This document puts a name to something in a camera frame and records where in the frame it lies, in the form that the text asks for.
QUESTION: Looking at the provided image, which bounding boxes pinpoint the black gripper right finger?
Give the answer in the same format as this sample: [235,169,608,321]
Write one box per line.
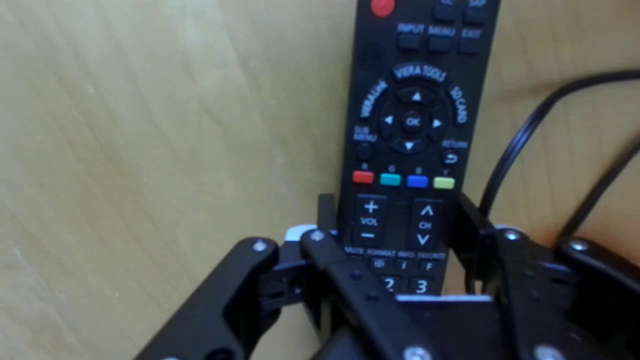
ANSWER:
[454,194,640,360]

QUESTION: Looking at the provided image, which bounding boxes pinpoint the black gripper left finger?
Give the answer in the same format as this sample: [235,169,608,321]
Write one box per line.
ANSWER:
[134,194,428,360]

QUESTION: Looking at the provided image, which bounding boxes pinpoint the black TV remote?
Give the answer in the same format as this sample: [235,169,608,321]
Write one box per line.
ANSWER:
[337,0,500,296]

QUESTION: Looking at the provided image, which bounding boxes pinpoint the black cable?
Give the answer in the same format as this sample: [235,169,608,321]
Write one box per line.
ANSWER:
[479,69,640,245]

